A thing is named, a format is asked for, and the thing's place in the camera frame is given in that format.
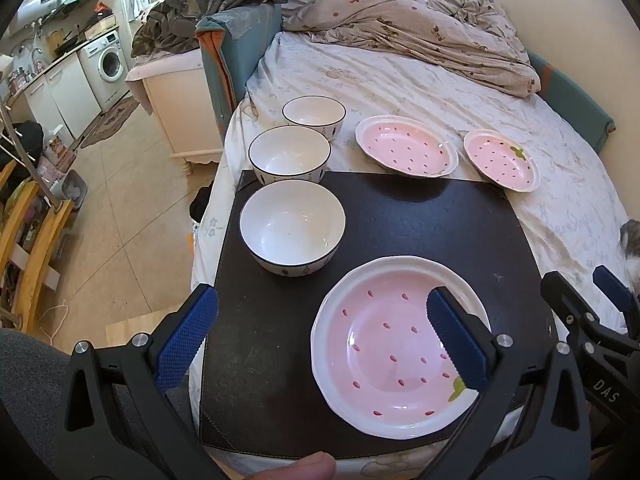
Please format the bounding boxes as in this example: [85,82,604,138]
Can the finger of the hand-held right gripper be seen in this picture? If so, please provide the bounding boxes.
[592,265,640,347]
[541,270,602,361]

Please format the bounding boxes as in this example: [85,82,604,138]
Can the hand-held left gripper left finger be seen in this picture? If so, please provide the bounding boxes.
[54,283,236,480]

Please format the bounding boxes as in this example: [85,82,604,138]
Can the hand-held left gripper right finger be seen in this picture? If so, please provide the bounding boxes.
[425,286,593,480]

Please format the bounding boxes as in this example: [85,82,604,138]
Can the pink strawberry plate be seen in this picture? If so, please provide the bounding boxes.
[463,129,542,193]
[311,256,492,440]
[355,115,459,178]

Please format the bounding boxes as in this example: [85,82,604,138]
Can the white fish-print bowl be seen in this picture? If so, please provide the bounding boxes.
[248,125,332,184]
[239,179,347,277]
[282,96,347,141]

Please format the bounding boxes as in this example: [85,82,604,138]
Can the person's left hand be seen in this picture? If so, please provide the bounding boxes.
[235,451,337,480]

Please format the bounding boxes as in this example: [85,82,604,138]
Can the grey and white cat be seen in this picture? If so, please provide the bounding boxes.
[620,220,640,296]

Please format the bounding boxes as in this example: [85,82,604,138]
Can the black leather mat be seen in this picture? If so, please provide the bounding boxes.
[199,169,558,461]

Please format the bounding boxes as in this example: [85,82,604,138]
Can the black cloth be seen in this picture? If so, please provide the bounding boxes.
[190,186,213,221]

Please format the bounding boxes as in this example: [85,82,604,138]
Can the grey trousers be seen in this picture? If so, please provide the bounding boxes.
[0,327,196,480]

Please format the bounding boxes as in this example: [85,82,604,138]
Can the yellow wooden rack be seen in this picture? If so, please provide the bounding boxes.
[0,160,76,333]

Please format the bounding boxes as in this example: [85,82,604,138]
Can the grey plastic bin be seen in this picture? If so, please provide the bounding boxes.
[50,170,90,211]

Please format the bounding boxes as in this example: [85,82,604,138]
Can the printed cardboard box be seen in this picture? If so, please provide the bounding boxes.
[42,135,78,181]

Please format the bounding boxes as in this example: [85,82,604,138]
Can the white nightstand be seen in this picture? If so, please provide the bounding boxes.
[125,50,226,177]

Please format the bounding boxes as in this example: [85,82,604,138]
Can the brown floor rug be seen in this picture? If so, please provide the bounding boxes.
[80,96,141,150]

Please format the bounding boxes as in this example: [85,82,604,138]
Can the dark bag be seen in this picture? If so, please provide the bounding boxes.
[0,121,45,171]

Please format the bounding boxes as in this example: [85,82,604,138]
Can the white kitchen cabinet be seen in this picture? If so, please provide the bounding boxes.
[22,52,103,141]

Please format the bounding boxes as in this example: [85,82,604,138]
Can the white washing machine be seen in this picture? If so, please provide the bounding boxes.
[79,30,132,111]

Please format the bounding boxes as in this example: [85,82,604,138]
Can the beige printed quilt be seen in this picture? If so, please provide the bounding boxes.
[282,0,542,98]

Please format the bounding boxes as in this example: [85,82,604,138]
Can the camouflage jacket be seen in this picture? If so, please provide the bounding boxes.
[131,0,273,58]

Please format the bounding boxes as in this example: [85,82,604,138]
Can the white kitchen appliance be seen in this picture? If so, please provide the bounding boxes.
[19,0,63,23]

